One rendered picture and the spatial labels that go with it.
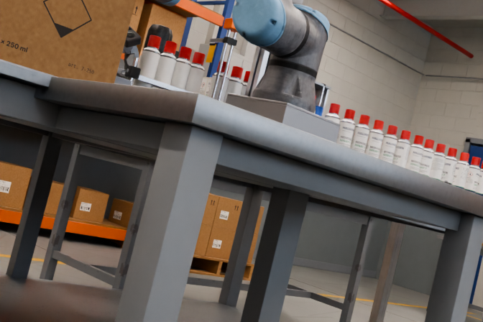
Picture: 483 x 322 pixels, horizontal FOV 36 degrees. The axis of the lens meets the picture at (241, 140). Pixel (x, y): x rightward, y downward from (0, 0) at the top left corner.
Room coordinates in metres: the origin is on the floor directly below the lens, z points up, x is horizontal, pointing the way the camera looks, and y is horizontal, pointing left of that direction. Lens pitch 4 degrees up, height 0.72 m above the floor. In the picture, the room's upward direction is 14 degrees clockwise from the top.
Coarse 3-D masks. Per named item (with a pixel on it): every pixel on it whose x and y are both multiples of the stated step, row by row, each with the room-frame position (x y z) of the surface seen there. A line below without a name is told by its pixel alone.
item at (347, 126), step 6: (348, 114) 2.52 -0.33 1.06; (354, 114) 2.53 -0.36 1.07; (342, 120) 2.52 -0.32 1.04; (348, 120) 2.51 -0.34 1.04; (342, 126) 2.51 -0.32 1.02; (348, 126) 2.50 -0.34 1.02; (342, 132) 2.51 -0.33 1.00; (348, 132) 2.51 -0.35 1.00; (342, 138) 2.51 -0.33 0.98; (348, 138) 2.51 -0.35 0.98; (342, 144) 2.50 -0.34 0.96; (348, 144) 2.51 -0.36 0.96
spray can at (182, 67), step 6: (180, 48) 2.11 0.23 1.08; (186, 48) 2.10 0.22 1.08; (180, 54) 2.10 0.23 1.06; (186, 54) 2.10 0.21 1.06; (180, 60) 2.09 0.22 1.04; (186, 60) 2.10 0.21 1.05; (180, 66) 2.09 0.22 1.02; (186, 66) 2.10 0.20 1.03; (174, 72) 2.10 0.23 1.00; (180, 72) 2.09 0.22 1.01; (186, 72) 2.10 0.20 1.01; (174, 78) 2.09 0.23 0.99; (180, 78) 2.09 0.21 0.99; (186, 78) 2.10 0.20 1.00; (174, 84) 2.09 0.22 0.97; (180, 84) 2.09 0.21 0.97; (186, 84) 2.12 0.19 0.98
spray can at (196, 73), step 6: (198, 54) 2.13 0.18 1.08; (204, 54) 2.14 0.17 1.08; (198, 60) 2.13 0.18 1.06; (192, 66) 2.13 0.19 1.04; (198, 66) 2.13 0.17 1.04; (192, 72) 2.13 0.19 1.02; (198, 72) 2.13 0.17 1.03; (192, 78) 2.13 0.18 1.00; (198, 78) 2.13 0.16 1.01; (192, 84) 2.13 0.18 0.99; (198, 84) 2.13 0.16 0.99; (186, 90) 2.13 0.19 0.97; (192, 90) 2.13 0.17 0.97; (198, 90) 2.14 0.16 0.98
